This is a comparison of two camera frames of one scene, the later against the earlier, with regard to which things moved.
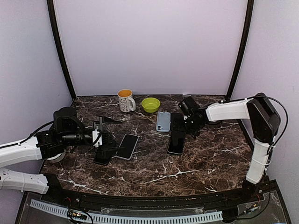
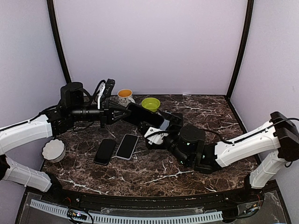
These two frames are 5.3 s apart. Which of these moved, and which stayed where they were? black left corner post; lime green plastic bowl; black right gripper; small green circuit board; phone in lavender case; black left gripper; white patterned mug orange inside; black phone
Moved: black right gripper; black left gripper
Stayed: white patterned mug orange inside; black phone; small green circuit board; phone in lavender case; black left corner post; lime green plastic bowl
